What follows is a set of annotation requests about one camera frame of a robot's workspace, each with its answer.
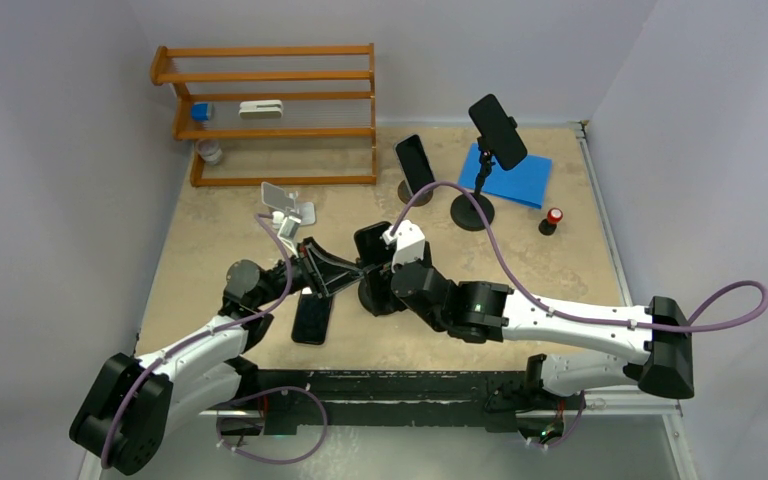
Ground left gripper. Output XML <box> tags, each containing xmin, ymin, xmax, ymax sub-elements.
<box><xmin>254</xmin><ymin>236</ymin><xmax>364</xmax><ymax>308</ymax></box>

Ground black phone from silver stand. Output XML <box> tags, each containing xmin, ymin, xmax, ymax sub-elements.
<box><xmin>291</xmin><ymin>289</ymin><xmax>333</xmax><ymax>346</ymax></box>

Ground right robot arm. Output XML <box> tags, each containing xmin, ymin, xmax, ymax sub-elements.
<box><xmin>387</xmin><ymin>238</ymin><xmax>695</xmax><ymax>407</ymax></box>

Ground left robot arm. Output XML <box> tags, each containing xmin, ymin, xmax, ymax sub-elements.
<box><xmin>69</xmin><ymin>238</ymin><xmax>369</xmax><ymax>475</ymax></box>

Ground black tall round-base stand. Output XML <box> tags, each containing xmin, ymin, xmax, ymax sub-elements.
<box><xmin>450</xmin><ymin>136</ymin><xmax>495</xmax><ymax>232</ymax></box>

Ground silver folding phone stand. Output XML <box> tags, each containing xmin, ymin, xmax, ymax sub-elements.
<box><xmin>261</xmin><ymin>182</ymin><xmax>316</xmax><ymax>229</ymax></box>

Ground phone on wooden puck stand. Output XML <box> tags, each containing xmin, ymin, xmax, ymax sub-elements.
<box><xmin>394</xmin><ymin>134</ymin><xmax>435</xmax><ymax>198</ymax></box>

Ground phone on tall stand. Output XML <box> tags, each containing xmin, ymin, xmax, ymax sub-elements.
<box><xmin>468</xmin><ymin>94</ymin><xmax>528</xmax><ymax>171</ymax></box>

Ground red black button knob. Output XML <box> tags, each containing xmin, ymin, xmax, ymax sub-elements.
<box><xmin>538</xmin><ymin>207</ymin><xmax>563</xmax><ymax>236</ymax></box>

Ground blue foam mat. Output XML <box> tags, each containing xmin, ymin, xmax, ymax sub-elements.
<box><xmin>457</xmin><ymin>143</ymin><xmax>552</xmax><ymax>210</ymax></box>

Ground orange wooden rack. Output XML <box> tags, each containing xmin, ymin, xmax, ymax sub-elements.
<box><xmin>149</xmin><ymin>43</ymin><xmax>379</xmax><ymax>187</ymax></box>

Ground small clear plastic jar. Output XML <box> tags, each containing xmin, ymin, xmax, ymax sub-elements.
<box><xmin>194</xmin><ymin>139</ymin><xmax>223</xmax><ymax>165</ymax></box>

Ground white flat device on rack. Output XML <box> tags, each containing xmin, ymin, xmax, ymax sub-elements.
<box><xmin>238</xmin><ymin>99</ymin><xmax>284</xmax><ymax>119</ymax></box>

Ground blue white small box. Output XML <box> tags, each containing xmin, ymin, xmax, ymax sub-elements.
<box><xmin>190</xmin><ymin>102</ymin><xmax>215</xmax><ymax>123</ymax></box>

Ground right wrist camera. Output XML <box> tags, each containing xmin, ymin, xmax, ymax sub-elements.
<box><xmin>381</xmin><ymin>220</ymin><xmax>427</xmax><ymax>272</ymax></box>

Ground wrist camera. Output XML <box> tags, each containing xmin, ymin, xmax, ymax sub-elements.
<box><xmin>256</xmin><ymin>210</ymin><xmax>302</xmax><ymax>247</ymax></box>
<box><xmin>381</xmin><ymin>220</ymin><xmax>427</xmax><ymax>272</ymax></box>

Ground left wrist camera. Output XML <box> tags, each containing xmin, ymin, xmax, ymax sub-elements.
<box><xmin>256</xmin><ymin>210</ymin><xmax>302</xmax><ymax>247</ymax></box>

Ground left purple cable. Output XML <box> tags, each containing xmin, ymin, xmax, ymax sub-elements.
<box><xmin>100</xmin><ymin>213</ymin><xmax>330</xmax><ymax>470</ymax></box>

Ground purple cable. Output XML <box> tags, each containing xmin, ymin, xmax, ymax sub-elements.
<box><xmin>100</xmin><ymin>213</ymin><xmax>330</xmax><ymax>470</ymax></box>
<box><xmin>390</xmin><ymin>182</ymin><xmax>768</xmax><ymax>452</ymax></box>

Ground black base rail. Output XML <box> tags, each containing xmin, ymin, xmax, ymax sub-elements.
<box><xmin>215</xmin><ymin>369</ymin><xmax>582</xmax><ymax>435</ymax></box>

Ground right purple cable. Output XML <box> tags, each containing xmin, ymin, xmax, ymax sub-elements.
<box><xmin>390</xmin><ymin>182</ymin><xmax>768</xmax><ymax>452</ymax></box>

